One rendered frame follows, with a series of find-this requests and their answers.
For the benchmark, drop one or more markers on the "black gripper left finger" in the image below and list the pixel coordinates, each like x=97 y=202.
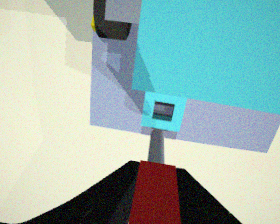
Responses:
x=107 y=202

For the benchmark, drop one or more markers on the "red-headed stop pin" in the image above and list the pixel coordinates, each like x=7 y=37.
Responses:
x=156 y=197

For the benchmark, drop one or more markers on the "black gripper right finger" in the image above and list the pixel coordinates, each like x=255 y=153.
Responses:
x=197 y=205

